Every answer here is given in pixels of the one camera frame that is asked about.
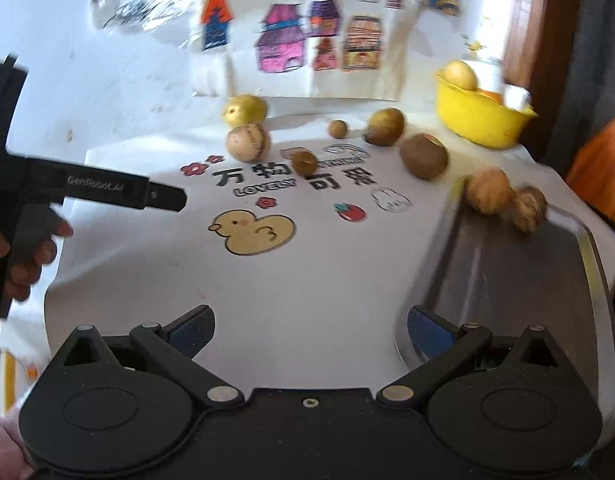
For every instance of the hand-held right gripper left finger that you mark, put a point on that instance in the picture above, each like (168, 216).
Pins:
(192, 332)

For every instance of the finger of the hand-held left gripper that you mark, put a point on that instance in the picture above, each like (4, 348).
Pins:
(165, 197)

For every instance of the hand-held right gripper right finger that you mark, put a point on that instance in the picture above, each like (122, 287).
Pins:
(427, 330)

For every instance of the metal tray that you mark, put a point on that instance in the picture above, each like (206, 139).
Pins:
(512, 285)

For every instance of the striped bread roll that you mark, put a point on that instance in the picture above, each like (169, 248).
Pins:
(489, 190)
(247, 142)

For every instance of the yellow mango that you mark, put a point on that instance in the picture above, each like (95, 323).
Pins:
(245, 110)

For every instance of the person's left forearm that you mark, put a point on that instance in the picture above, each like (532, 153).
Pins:
(5, 450)

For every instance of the person's left hand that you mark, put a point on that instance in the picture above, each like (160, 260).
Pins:
(37, 250)

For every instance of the white printed table mat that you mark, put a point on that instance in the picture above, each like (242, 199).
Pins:
(307, 260)

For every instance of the colourful house drawing paper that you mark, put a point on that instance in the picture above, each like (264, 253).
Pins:
(247, 75)

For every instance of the small brown bread roll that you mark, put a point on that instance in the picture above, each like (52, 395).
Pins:
(528, 208)

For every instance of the brown kiwi with sticker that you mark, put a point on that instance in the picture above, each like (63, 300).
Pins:
(422, 157)

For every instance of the orange yellow striped object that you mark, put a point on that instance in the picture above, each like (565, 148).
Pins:
(20, 375)

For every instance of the yellow plastic bowl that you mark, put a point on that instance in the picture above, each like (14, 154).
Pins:
(477, 120)

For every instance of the orange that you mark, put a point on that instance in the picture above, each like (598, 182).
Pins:
(489, 95)

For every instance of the white cup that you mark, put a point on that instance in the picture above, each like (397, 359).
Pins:
(516, 96)

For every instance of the yellow pear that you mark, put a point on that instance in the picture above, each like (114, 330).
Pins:
(461, 76)

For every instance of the jar with yellow flowers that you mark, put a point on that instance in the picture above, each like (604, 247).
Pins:
(475, 46)

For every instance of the brown wooden frame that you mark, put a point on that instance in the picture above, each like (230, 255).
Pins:
(532, 35)

